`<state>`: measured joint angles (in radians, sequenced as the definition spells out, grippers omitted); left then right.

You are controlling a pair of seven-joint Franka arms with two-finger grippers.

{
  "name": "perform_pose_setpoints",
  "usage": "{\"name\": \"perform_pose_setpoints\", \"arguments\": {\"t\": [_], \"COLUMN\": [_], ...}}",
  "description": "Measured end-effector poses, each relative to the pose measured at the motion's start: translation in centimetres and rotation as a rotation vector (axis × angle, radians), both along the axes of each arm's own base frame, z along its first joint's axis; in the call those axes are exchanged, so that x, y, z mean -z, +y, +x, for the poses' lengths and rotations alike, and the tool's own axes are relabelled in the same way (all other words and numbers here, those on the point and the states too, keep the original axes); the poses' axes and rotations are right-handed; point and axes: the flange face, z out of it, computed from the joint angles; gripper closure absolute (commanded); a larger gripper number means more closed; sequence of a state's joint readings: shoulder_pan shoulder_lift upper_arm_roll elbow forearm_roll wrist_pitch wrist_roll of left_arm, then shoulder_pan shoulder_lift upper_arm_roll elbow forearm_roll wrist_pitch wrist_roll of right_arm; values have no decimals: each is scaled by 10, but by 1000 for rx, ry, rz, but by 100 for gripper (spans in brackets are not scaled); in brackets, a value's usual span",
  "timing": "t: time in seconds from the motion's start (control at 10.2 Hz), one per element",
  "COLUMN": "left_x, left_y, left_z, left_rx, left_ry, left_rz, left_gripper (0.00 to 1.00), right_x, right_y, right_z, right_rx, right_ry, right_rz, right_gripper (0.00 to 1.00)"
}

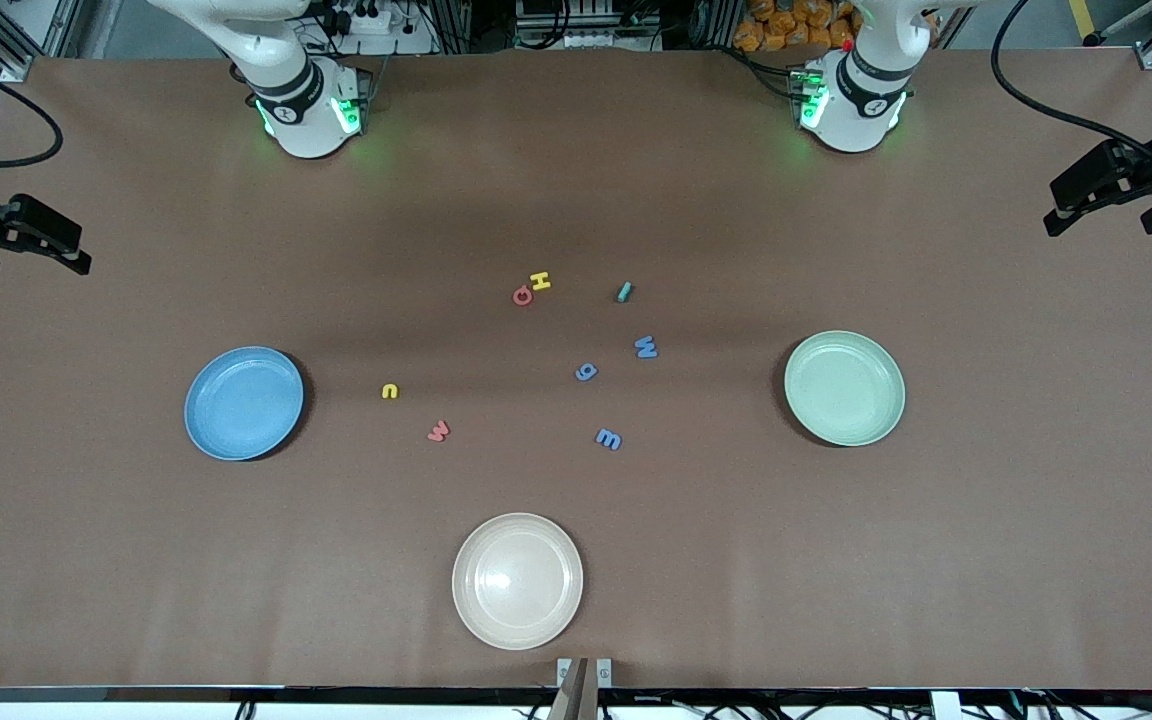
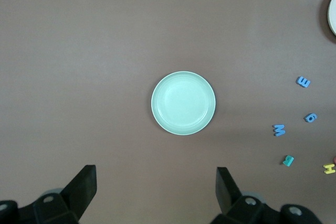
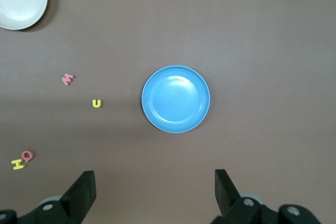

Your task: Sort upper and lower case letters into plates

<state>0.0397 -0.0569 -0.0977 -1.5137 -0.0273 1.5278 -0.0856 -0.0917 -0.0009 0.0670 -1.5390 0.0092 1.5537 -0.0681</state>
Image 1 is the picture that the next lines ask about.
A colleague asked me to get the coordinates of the blue plate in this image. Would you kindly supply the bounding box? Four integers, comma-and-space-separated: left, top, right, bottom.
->
183, 345, 306, 463

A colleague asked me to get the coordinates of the green plate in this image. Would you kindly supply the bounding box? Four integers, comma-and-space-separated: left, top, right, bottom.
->
783, 330, 907, 448

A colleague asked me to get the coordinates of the orange snack pile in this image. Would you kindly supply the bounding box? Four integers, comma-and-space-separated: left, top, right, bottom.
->
733, 0, 859, 53

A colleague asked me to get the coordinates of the white power strip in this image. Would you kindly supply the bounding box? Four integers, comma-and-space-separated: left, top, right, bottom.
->
321, 0, 437, 56

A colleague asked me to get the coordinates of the black table edge strip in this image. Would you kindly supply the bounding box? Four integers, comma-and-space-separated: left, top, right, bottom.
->
0, 686, 1152, 702

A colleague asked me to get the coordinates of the black equipment rack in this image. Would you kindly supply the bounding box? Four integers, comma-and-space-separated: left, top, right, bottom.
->
511, 0, 672, 53

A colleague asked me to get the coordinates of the cream plate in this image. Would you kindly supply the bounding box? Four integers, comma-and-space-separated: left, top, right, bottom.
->
451, 512, 585, 652

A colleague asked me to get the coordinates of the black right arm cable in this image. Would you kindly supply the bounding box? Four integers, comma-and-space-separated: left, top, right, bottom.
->
0, 48, 65, 174

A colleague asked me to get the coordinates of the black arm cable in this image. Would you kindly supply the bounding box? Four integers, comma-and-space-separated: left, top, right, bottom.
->
0, 48, 65, 174
990, 0, 1152, 161

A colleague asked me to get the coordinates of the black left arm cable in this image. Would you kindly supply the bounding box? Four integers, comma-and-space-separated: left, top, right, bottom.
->
990, 0, 1152, 161

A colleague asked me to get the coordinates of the black base cable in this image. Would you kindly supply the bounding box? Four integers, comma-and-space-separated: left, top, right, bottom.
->
731, 45, 807, 101

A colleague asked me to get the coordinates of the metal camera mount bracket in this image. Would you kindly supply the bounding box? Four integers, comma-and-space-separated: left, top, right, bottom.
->
548, 656, 615, 720

